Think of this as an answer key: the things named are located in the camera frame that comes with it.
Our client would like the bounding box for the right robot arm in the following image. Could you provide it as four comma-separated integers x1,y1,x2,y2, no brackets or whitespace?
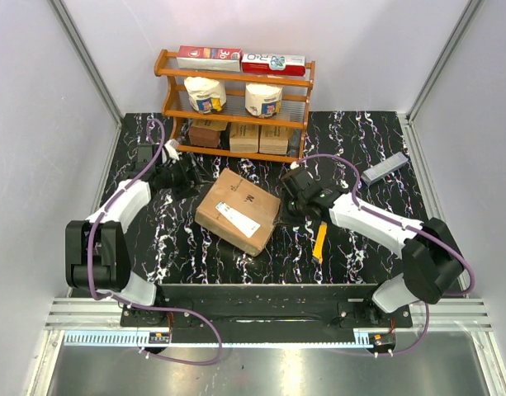
277,167,466,327

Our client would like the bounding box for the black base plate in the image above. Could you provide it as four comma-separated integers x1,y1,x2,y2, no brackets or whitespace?
120,284,413,347

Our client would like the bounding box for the red silver toothpaste box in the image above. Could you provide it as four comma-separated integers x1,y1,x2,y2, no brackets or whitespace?
176,45,243,73

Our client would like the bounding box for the right toilet paper roll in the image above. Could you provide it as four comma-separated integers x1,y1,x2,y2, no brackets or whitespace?
244,82,283,118

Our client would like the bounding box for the beige sponge pack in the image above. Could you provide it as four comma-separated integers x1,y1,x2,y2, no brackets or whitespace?
259,125,290,156
229,123,260,153

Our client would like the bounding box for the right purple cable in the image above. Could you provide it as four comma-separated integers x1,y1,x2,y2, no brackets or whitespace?
293,153,477,358

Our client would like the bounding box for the middle beige sponge pack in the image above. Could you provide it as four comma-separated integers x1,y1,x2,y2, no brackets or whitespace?
229,123,260,153

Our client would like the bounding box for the yellow utility knife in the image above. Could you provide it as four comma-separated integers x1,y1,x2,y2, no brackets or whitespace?
312,222,328,264

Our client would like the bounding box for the brown cardboard express box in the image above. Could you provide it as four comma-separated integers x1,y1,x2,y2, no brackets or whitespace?
195,168,281,257

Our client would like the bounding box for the left toilet paper roll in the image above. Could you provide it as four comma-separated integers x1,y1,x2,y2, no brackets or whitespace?
184,77,227,114

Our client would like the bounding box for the right beige sponge pack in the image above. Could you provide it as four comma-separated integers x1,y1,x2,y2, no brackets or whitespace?
259,125,290,156

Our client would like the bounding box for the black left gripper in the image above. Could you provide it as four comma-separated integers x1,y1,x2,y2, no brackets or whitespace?
158,153,217,201

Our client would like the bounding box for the orange wooden shelf rack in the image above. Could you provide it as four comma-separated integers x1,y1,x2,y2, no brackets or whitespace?
154,49,315,163

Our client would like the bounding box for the red white toothpaste box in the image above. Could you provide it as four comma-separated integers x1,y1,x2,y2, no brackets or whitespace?
241,53,306,77

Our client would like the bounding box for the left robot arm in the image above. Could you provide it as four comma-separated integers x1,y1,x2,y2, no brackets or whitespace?
65,140,201,326

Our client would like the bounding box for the brown scouring pad pack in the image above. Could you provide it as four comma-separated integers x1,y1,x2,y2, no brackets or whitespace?
188,119,228,149

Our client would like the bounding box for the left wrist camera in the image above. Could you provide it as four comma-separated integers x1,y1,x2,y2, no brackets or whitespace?
162,139,180,164

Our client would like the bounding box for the toilet paper roll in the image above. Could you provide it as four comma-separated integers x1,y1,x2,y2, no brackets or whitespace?
184,77,227,114
244,82,283,118

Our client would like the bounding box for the grey toothpaste box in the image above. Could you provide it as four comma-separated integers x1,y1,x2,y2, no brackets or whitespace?
361,152,409,186

